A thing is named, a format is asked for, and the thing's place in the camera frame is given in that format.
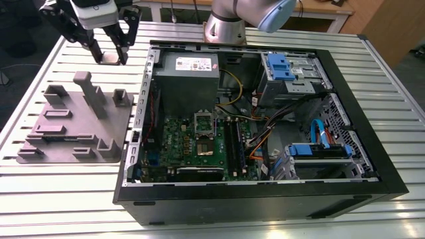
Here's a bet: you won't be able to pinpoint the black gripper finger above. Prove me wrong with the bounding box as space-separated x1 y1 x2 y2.
103 6 144 66
39 0 106 65

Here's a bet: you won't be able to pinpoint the silver CPU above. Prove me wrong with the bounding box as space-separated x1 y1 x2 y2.
102 51 122 65

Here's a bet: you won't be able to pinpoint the metal socket cover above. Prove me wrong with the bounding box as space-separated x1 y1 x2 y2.
194 109 215 137

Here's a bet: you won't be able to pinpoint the grey power supply unit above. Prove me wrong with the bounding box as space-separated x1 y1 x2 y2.
155 51 220 113

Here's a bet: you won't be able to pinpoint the grey parts rack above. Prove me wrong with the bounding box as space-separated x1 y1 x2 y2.
15 71 136 164

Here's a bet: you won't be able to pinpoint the blue plastic drive latch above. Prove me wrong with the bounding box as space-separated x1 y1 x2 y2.
268 53 297 82

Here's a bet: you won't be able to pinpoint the black RAM slot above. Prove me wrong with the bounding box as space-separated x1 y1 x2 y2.
223 117 237 176

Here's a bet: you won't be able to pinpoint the metal optical drive cage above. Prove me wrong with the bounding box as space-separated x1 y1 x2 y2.
257 51 333 108

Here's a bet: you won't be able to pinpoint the green motherboard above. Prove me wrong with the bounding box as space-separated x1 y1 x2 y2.
138 109 263 184

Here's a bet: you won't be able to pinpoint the NVIDIA graphics card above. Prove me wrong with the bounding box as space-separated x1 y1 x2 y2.
168 164 225 183

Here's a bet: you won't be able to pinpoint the blue RAM slot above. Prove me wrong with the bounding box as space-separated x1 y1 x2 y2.
235 118 249 175

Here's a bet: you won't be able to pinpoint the wooden desk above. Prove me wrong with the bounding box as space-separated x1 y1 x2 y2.
139 0 356 34

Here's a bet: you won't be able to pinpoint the hard disk in blue carrier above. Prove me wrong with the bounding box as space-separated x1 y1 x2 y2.
285 143 355 160

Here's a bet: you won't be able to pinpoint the metal disk bay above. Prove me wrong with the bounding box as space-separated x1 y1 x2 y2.
271 143 380 182

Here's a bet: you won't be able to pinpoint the wooden cabinet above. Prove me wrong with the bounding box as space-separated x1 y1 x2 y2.
340 0 425 68

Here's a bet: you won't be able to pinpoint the black PC case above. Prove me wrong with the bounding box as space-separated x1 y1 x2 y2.
112 39 411 227

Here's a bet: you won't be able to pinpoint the yellow power wires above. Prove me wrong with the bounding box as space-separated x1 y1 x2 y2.
217 69 244 108

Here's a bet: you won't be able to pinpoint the black cable bundle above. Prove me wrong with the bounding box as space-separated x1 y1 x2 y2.
247 92 335 147

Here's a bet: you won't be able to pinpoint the orange power wires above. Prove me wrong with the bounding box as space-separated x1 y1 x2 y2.
247 139 267 161

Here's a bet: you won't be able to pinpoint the blue data cable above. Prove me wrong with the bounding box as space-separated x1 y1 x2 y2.
311 119 333 150

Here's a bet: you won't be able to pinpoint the red data cable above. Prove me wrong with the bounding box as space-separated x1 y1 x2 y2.
324 125 339 146

